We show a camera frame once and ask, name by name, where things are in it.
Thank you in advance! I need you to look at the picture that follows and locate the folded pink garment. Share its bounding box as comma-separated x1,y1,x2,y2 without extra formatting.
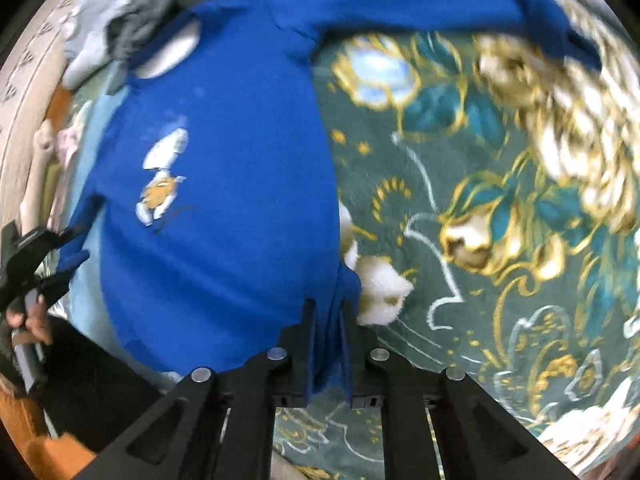
47,127,81,226

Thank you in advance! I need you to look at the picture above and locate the grey sweatshirt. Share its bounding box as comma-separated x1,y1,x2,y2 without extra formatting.
105,0,256,93

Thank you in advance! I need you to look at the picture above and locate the folded beige garment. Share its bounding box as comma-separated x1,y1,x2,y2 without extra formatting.
20,120,58,236

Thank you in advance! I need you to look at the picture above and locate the teal floral blanket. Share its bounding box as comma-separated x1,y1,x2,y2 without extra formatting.
45,25,640,480

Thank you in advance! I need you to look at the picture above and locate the wooden bed frame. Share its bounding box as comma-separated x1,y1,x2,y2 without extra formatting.
50,85,73,121

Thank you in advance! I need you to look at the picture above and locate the blue-grey daisy print quilt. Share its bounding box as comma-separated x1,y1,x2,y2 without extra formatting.
60,0,201,91

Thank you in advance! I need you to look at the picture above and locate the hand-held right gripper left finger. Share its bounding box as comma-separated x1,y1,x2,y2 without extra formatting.
72,297,321,480

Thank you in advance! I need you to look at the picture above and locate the beige embroidered headboard cover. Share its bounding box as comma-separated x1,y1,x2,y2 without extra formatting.
0,0,106,231

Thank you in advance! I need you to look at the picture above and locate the blue sweater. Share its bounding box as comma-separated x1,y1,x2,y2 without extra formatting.
55,0,603,393

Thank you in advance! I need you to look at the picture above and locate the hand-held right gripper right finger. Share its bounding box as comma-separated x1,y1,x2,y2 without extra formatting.
340,300,581,480

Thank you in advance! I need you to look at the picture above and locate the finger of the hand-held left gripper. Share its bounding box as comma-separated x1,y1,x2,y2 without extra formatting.
32,271,76,307
17,226,87,263

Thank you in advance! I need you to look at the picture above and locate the person's left hand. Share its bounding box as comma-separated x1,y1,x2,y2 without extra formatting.
6,294,53,346

